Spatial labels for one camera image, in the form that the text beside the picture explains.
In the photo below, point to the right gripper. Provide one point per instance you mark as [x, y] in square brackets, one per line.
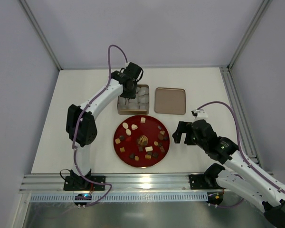
[186, 132]

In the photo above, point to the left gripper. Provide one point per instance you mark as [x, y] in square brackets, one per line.
[128, 94]

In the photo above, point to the square tan chocolate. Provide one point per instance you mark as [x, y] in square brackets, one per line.
[143, 120]

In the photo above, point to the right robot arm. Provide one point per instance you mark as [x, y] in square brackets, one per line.
[234, 171]

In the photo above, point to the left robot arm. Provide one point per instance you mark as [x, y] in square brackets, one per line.
[81, 126]

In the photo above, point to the large brown oval chocolate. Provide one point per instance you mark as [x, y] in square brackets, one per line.
[160, 137]

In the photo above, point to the dark chocolate bottom right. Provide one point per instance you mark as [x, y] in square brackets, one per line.
[155, 154]

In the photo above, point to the white oval chocolate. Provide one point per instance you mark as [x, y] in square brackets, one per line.
[125, 125]

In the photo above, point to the white bar chocolate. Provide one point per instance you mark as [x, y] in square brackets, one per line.
[149, 149]

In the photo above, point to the white hexagon chocolate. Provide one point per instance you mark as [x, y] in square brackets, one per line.
[134, 127]

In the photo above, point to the caramel square bottom chocolate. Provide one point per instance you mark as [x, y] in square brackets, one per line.
[147, 156]

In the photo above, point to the tan octagon chocolate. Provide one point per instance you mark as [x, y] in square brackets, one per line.
[117, 141]

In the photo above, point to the dark chocolate bottom left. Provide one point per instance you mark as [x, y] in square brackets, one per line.
[132, 156]

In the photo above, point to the gold tin box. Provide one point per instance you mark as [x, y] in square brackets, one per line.
[139, 105]

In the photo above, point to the gold tin lid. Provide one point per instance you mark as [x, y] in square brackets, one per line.
[170, 101]

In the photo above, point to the red round tray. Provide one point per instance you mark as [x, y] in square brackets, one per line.
[144, 136]

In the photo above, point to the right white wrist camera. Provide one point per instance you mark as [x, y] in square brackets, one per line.
[199, 114]

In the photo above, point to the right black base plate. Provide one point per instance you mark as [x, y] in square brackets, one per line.
[198, 182]

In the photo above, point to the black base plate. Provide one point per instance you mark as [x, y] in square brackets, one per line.
[198, 182]
[77, 183]

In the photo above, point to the aluminium front rail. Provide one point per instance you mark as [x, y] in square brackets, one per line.
[126, 181]

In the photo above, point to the right aluminium frame rail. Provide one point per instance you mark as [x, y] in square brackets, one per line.
[247, 142]

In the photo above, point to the slotted cable duct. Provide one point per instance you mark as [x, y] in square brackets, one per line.
[120, 197]

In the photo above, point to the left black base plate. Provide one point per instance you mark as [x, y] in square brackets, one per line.
[77, 183]

